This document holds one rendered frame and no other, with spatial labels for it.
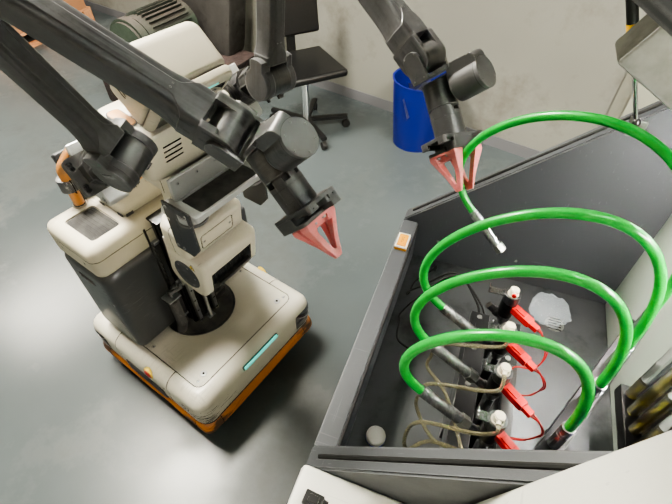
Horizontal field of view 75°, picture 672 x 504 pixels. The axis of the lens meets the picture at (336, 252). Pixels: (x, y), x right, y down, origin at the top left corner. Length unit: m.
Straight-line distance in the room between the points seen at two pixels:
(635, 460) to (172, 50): 0.98
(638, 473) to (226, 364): 1.44
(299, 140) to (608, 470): 0.48
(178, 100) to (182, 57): 0.40
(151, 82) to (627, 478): 0.66
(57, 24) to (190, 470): 1.55
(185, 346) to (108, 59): 1.29
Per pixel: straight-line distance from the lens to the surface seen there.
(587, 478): 0.49
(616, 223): 0.62
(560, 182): 1.06
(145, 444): 1.98
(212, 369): 1.71
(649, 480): 0.44
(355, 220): 2.57
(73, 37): 0.68
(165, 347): 1.82
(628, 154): 1.04
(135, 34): 3.58
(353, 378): 0.88
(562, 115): 0.73
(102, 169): 0.92
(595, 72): 3.02
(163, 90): 0.66
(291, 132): 0.60
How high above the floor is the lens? 1.73
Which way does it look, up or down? 46 degrees down
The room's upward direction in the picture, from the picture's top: straight up
